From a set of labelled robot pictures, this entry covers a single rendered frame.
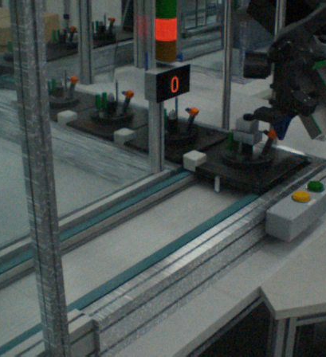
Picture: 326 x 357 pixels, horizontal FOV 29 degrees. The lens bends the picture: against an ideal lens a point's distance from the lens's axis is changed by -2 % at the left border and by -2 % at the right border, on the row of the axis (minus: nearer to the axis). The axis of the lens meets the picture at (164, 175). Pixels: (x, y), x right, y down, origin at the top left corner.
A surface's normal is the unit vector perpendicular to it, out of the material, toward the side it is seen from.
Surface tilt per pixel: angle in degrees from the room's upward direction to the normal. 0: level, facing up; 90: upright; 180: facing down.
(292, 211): 0
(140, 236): 0
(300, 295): 0
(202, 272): 90
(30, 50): 90
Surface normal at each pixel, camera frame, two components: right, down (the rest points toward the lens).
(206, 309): 0.00, -0.90
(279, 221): -0.65, 0.33
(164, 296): 0.76, 0.28
